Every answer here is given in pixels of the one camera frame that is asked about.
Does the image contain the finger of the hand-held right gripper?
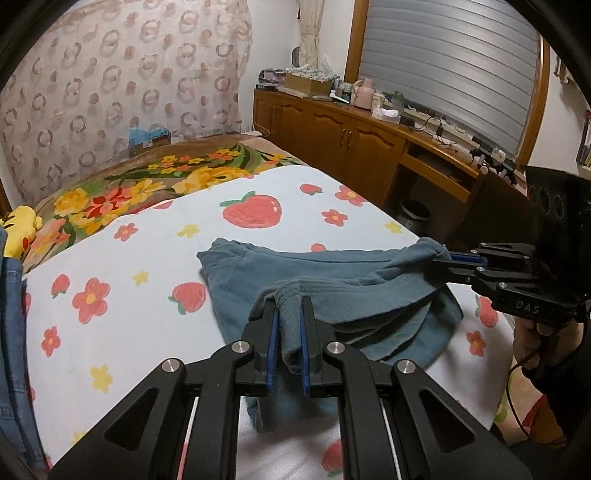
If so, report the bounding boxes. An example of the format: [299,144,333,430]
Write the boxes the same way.
[431,259,550,298]
[445,241,539,273]

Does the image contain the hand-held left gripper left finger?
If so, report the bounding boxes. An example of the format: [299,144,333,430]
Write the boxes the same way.
[47,295,283,480]

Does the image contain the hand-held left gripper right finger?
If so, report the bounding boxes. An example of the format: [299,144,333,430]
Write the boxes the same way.
[299,295,525,480]

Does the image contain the teal shorts pants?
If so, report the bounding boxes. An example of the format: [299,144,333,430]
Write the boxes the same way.
[197,237,464,433]

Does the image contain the person's right hand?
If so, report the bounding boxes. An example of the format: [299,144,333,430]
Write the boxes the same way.
[512,315,586,380]

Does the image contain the black trash bin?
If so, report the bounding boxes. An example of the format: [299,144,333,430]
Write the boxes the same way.
[398,198,433,234]

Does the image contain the row of books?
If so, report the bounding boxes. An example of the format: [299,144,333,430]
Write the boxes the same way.
[575,110,591,168]

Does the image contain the white flower printed bed sheet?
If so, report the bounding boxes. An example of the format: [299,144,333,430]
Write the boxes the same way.
[21,164,518,480]

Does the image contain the pink tissue box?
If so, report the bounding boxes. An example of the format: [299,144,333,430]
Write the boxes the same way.
[372,106,403,125]

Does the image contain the wooden side cabinet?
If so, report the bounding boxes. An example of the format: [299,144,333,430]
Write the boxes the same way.
[253,88,532,241]

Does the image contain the pink kettle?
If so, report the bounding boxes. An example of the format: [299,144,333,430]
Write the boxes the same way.
[352,78,376,110]

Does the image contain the grey window blind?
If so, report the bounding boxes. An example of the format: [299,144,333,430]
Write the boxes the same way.
[358,0,543,160]

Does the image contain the brown floral blanket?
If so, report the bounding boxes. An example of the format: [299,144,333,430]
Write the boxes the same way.
[21,134,310,273]

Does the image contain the large cardboard box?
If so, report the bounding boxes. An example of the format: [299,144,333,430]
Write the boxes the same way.
[283,71,334,97]

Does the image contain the cardboard box with blue cloth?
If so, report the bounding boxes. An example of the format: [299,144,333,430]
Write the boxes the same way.
[128,128,172,157]

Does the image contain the folded blue jeans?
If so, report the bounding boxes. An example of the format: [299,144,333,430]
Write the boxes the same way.
[0,228,48,468]

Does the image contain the cream tied curtain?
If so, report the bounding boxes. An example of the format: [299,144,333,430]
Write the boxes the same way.
[297,0,325,71]

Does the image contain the yellow plush toy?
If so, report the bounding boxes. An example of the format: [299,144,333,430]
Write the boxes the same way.
[2,205,45,260]

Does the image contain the black cable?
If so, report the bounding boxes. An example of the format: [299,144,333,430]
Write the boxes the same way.
[505,353,566,446]

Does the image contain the pink ring patterned curtain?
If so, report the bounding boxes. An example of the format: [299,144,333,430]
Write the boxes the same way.
[0,0,254,208]

